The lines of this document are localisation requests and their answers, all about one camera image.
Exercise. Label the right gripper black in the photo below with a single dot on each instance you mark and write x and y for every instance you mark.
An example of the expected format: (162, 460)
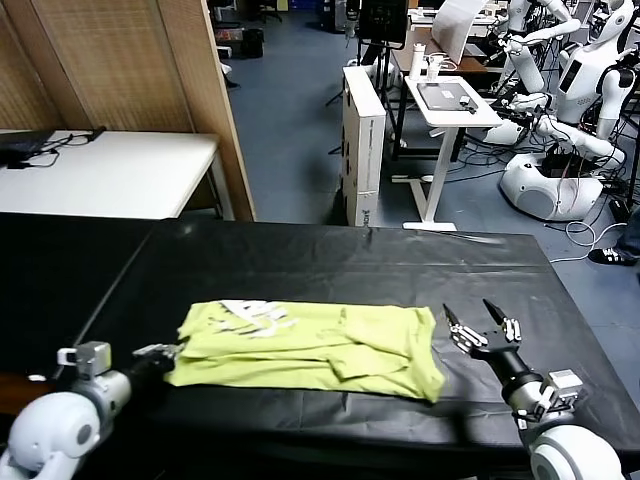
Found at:
(510, 365)

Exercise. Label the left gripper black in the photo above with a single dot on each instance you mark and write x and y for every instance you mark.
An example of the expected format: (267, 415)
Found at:
(150, 367)

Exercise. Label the yellow-green t-shirt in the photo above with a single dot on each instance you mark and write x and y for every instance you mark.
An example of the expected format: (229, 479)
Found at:
(300, 355)

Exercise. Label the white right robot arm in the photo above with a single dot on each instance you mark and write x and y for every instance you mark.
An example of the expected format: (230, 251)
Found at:
(565, 450)

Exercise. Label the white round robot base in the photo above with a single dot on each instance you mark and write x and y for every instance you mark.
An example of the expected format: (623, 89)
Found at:
(535, 190)

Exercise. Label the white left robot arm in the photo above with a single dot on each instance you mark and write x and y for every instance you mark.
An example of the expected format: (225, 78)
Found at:
(50, 425)

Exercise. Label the white humanoid robot raised arm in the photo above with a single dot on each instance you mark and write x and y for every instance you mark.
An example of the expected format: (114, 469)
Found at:
(525, 60)

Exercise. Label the smaller black covered table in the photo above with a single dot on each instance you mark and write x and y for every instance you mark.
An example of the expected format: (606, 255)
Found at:
(50, 280)

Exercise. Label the black white-striped shoe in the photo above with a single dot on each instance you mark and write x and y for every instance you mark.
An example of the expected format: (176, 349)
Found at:
(610, 256)

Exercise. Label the large black table cover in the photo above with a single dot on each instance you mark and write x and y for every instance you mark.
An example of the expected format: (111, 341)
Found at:
(350, 260)

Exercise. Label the blue jeans leg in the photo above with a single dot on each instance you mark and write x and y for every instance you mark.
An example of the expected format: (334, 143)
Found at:
(631, 235)

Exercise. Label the white rectangular table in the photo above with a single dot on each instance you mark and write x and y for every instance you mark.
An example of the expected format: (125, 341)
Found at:
(110, 175)

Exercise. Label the white standing desk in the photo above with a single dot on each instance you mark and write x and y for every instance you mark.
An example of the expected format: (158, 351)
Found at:
(450, 117)

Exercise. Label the tall white cardboard box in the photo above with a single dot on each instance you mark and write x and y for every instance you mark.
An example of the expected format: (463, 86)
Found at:
(362, 145)

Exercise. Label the small black desk gadget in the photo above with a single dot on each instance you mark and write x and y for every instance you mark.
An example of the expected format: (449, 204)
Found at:
(466, 102)

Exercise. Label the grey closed laptop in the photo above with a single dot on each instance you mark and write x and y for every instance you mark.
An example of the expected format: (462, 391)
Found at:
(442, 95)

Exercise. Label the dark laptop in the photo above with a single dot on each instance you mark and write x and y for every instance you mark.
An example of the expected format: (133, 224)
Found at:
(22, 145)

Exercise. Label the brown wooden desk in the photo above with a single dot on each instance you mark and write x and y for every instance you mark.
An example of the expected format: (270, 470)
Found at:
(475, 62)

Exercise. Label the white cup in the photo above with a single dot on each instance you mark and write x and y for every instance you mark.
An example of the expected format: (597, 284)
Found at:
(432, 67)

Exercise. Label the black tripod stand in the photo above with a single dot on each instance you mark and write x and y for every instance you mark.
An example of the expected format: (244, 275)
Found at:
(382, 75)

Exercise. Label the white bottle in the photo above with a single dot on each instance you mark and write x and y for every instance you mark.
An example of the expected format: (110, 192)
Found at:
(416, 62)

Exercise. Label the white curved panel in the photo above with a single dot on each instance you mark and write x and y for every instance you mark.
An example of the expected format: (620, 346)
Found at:
(455, 30)

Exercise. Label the black bin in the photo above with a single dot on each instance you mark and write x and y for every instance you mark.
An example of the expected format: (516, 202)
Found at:
(252, 42)

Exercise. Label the black monitor on stand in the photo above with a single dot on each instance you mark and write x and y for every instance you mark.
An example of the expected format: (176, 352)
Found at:
(382, 20)

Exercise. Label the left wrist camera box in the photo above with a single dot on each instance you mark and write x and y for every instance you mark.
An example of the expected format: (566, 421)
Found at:
(90, 360)

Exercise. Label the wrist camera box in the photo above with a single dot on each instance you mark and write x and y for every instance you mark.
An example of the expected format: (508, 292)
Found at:
(90, 360)
(565, 390)

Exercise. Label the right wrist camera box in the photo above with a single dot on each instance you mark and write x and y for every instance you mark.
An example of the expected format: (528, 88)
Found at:
(565, 390)

